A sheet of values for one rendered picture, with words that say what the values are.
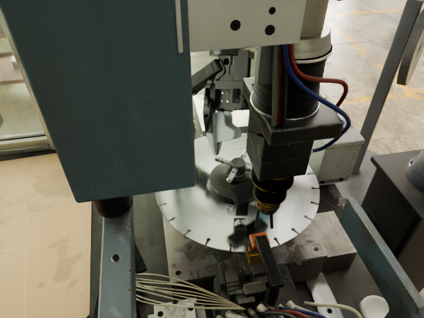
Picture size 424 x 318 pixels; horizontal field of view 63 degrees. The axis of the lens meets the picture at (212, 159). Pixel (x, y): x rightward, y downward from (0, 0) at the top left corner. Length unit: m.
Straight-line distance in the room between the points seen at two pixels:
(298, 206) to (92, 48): 0.52
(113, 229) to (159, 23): 0.35
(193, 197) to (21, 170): 0.63
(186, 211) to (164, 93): 0.42
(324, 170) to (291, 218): 0.35
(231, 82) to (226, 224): 0.26
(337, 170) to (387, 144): 1.58
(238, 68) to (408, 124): 2.25
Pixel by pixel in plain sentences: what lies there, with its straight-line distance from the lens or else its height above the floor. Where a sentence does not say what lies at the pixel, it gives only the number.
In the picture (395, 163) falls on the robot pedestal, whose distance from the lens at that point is 1.19.
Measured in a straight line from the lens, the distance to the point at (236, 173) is 0.67.
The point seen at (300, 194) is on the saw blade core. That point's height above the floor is 0.95.
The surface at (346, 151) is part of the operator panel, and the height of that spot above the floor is 0.87.
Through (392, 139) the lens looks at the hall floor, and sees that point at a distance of 2.64.
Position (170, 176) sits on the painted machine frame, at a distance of 0.32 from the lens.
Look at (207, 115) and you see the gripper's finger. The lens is 0.69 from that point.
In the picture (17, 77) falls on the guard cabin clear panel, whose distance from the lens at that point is 1.11.
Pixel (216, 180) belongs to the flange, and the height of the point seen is 0.96.
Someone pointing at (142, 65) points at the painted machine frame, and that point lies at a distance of 0.25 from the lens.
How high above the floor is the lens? 1.45
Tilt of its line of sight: 42 degrees down
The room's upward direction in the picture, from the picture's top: straight up
